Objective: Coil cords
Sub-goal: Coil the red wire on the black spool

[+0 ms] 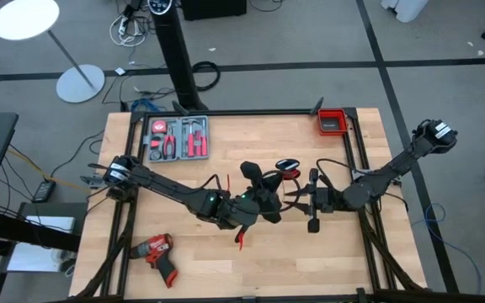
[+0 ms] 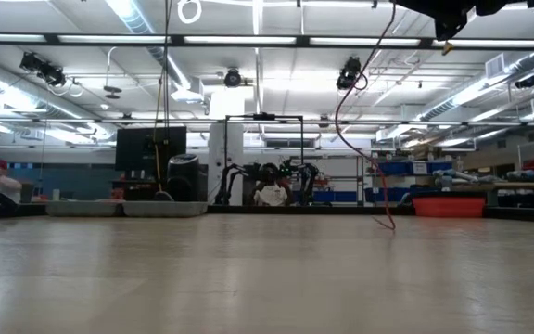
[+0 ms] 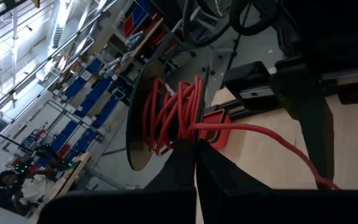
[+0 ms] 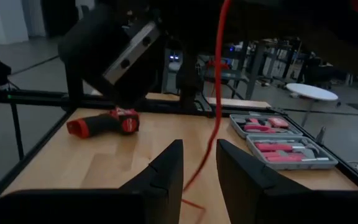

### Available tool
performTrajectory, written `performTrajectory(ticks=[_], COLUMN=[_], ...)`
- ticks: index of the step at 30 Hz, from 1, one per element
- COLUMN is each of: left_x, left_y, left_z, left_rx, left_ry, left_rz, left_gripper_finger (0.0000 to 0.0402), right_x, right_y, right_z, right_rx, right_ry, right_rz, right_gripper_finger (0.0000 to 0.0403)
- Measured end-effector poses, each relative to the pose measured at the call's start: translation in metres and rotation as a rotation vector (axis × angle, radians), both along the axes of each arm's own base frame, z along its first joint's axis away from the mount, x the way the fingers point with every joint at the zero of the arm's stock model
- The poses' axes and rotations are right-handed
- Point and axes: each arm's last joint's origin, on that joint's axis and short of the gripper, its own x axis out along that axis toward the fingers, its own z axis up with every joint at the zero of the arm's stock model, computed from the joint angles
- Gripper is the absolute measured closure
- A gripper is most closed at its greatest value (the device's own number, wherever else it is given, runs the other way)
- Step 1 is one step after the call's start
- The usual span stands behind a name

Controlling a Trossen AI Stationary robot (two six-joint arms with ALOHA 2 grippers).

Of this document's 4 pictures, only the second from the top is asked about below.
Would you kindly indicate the yellow hanging tag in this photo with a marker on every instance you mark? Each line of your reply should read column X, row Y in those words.
column 448, row 47

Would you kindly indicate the black background robot arm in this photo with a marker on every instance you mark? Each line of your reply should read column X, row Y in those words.
column 311, row 178
column 224, row 185

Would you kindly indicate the wooden workbench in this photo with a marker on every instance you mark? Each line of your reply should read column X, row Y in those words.
column 526, row 185

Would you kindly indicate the black background rig frame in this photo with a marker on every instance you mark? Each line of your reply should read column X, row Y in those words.
column 264, row 116

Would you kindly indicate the black monitor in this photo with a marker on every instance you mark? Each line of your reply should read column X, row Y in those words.
column 137, row 148

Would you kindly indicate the shelf with blue bins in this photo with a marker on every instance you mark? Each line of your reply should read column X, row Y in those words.
column 397, row 167

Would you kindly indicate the small red plastic bin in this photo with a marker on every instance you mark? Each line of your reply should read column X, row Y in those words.
column 448, row 207

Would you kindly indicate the black ceiling mounted device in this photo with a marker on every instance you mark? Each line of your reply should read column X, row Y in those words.
column 42, row 69

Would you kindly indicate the grey tool kit case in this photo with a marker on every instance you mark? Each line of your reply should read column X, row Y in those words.
column 165, row 209

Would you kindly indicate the black round overhead camera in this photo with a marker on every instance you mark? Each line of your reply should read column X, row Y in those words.
column 232, row 78

